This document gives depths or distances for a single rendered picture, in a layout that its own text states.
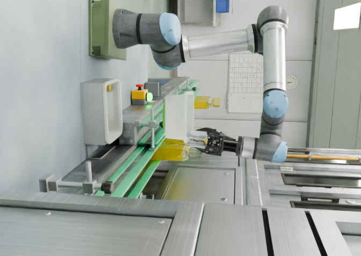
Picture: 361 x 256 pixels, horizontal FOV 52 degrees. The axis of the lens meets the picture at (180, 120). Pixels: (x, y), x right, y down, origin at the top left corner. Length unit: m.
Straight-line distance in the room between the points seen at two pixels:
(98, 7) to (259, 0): 6.15
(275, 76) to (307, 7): 6.27
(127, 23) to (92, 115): 0.36
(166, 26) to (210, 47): 0.22
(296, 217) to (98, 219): 0.30
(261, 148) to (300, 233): 0.74
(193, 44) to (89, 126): 0.52
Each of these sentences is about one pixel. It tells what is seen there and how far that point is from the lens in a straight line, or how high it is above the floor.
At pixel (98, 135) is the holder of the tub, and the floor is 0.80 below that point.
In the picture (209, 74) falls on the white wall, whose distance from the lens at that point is 7.42.
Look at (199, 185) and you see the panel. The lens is 1.58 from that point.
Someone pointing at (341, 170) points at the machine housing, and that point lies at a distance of 2.01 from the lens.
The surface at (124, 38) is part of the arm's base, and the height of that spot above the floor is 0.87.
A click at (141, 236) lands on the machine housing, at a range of 0.54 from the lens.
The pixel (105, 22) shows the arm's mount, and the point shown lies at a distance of 1.38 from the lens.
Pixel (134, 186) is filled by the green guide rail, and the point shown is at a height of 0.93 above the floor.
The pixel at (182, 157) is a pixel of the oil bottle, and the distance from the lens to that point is 1.56.
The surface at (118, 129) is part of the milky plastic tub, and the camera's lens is 1.47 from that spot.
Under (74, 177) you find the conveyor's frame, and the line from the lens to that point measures 1.21.
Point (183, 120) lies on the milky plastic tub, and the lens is 1.21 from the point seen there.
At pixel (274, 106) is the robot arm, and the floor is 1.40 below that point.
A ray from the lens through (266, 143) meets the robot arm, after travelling 1.27.
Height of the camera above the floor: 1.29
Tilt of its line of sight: 9 degrees down
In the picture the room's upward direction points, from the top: 92 degrees clockwise
